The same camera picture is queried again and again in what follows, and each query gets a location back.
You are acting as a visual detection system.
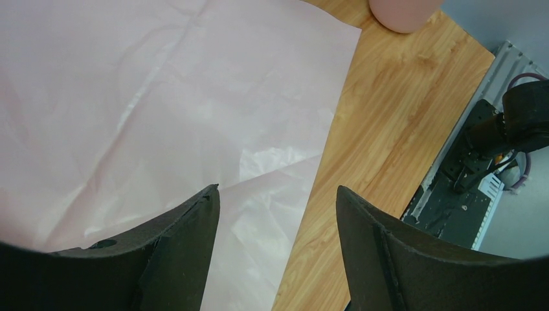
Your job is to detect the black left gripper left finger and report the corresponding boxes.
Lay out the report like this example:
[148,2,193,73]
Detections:
[1,184,220,310]

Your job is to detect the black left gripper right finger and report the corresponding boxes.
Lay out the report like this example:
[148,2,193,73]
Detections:
[336,186,548,310]

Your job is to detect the purple wrapping paper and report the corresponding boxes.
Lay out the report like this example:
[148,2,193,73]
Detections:
[1,1,361,310]

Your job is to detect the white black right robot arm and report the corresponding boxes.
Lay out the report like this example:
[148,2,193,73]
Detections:
[442,78,548,194]

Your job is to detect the pink cylindrical vase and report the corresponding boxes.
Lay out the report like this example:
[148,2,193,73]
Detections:
[369,0,444,34]

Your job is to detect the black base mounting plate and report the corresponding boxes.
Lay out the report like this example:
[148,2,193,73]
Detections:
[401,99,501,249]

